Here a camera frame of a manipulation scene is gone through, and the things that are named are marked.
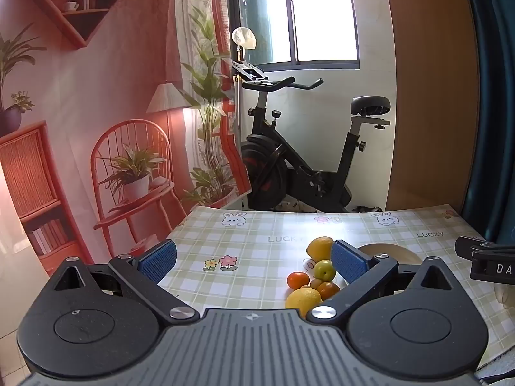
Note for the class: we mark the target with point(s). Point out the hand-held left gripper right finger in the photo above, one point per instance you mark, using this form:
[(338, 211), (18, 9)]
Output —
[(348, 263)]

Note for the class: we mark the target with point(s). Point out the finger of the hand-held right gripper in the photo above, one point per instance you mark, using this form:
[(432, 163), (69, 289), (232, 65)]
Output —
[(472, 246)]

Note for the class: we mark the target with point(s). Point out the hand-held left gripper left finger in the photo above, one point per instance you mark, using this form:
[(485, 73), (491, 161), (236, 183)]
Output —
[(159, 259)]

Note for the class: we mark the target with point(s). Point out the dark greenish orange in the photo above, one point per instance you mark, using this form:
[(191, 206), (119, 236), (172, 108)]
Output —
[(328, 290)]

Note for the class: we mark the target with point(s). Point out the beige oval plate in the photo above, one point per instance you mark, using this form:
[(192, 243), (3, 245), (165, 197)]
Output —
[(398, 254)]

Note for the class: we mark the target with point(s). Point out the large yellow lemon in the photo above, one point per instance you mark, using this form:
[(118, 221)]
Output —
[(301, 299)]

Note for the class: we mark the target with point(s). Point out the person's right hand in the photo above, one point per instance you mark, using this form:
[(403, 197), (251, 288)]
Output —
[(507, 295)]

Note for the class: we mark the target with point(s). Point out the large green plum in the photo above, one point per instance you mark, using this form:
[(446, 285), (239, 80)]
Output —
[(324, 270)]

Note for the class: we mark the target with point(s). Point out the bright orange tangerine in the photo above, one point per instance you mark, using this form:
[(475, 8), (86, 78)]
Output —
[(297, 280)]

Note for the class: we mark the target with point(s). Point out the black bag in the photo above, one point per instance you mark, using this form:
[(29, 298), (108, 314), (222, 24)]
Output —
[(368, 209)]

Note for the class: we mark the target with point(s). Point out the green checked tablecloth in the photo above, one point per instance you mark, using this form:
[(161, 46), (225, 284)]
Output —
[(249, 249)]

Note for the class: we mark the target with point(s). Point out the black exercise bike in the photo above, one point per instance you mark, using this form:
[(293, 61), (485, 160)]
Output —
[(277, 161)]

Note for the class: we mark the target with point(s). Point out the dark teal curtain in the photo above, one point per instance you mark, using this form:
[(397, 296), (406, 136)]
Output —
[(499, 108)]

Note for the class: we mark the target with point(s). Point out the brown wooden panel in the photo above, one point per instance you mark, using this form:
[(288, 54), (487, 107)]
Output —
[(430, 88)]

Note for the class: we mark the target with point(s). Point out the metal stand with white cap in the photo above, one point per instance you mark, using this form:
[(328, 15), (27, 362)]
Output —
[(244, 37)]

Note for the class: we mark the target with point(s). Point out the window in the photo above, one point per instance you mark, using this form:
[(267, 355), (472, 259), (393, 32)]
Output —
[(318, 16)]

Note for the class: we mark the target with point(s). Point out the wall poster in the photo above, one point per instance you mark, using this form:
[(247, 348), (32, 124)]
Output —
[(80, 108)]

